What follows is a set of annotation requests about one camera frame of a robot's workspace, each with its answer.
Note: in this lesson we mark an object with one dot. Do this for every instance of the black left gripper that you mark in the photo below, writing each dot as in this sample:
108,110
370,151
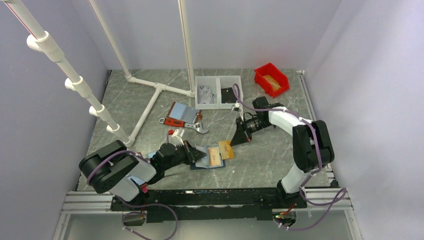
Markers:
195,154

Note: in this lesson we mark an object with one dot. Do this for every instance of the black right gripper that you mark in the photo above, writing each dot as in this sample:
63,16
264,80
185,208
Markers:
240,136

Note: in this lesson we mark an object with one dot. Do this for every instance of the navy blue card holder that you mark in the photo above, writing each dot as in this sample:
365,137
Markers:
203,163

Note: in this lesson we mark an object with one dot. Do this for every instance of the gold vip card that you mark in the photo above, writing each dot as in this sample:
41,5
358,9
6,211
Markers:
214,157
226,150

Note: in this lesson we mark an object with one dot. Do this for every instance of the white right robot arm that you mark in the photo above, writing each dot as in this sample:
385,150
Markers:
311,142

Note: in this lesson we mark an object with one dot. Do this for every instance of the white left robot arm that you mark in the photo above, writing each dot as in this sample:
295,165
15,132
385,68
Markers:
122,172

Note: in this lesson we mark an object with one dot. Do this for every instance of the white bin with black cards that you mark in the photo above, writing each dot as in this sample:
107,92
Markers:
227,96

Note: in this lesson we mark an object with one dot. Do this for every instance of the green open card holder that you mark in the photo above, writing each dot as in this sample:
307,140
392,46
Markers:
150,156

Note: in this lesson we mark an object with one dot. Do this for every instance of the red open card holder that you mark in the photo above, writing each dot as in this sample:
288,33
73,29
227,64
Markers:
135,174

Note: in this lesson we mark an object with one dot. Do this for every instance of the gold cards in bin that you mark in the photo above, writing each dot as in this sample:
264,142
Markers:
274,84

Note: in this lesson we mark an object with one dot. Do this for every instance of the red plastic bin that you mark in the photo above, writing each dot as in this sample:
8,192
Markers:
272,70

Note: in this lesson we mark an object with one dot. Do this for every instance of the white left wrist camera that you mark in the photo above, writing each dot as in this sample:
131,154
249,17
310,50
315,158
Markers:
175,137

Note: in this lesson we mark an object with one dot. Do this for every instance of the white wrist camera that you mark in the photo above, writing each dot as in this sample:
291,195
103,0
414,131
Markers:
175,137
237,107

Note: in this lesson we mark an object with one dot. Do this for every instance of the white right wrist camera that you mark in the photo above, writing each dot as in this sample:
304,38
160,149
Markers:
237,107

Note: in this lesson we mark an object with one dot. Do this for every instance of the orange handled adjustable wrench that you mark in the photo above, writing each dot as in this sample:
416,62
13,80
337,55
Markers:
182,124

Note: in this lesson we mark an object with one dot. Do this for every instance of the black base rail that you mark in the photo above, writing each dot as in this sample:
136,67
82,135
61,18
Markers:
210,204

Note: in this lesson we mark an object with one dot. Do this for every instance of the white pvc pipe frame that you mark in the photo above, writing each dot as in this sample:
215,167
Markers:
36,111

